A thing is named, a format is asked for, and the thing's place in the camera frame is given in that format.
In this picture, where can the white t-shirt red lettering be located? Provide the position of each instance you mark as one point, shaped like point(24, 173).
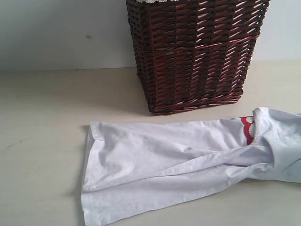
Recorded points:
point(133, 168)

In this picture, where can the dark brown wicker basket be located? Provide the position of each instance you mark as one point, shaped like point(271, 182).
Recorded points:
point(193, 54)

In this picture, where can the white lace basket liner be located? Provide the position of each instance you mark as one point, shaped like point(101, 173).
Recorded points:
point(155, 1)

